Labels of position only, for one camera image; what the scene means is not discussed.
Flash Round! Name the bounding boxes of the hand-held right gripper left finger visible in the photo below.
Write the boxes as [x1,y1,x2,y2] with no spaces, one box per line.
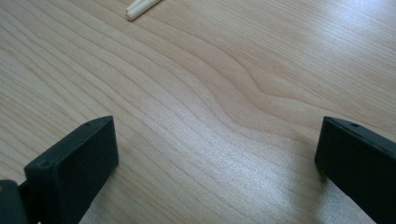
[23,115,120,224]

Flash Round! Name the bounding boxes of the cream chopstick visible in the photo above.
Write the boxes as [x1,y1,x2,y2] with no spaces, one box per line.
[126,0,163,22]

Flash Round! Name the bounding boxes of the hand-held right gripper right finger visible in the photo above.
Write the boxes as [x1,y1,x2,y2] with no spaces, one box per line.
[314,116,396,224]

